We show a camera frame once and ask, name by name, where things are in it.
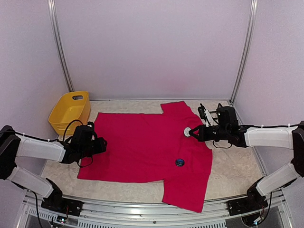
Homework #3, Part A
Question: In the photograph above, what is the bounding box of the magenta t-shirt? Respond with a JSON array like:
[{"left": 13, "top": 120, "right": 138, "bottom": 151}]
[{"left": 77, "top": 101, "right": 212, "bottom": 213}]

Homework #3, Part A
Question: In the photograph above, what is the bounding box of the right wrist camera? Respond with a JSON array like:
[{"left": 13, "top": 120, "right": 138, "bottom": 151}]
[{"left": 198, "top": 103, "right": 218, "bottom": 127}]

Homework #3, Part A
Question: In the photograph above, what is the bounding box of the aluminium front rail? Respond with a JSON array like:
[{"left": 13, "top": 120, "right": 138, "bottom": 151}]
[{"left": 14, "top": 187, "right": 292, "bottom": 228}]

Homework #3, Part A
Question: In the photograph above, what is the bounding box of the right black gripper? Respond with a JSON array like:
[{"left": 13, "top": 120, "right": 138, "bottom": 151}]
[{"left": 189, "top": 124, "right": 229, "bottom": 142}]

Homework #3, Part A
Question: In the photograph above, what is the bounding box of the yellow plastic basket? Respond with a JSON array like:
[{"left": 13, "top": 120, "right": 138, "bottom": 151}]
[{"left": 48, "top": 91, "right": 91, "bottom": 135}]

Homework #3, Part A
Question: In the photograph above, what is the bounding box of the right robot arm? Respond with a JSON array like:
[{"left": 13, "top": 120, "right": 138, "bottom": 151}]
[{"left": 184, "top": 104, "right": 304, "bottom": 216}]

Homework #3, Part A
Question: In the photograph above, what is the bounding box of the right aluminium post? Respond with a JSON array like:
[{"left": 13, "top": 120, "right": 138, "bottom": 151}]
[{"left": 229, "top": 0, "right": 258, "bottom": 106}]

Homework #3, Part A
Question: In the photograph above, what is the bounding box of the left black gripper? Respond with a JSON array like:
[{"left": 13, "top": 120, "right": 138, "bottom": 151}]
[{"left": 79, "top": 136, "right": 107, "bottom": 159}]

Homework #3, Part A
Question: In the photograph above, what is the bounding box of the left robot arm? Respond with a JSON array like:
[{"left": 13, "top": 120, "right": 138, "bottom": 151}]
[{"left": 0, "top": 122, "right": 107, "bottom": 217}]

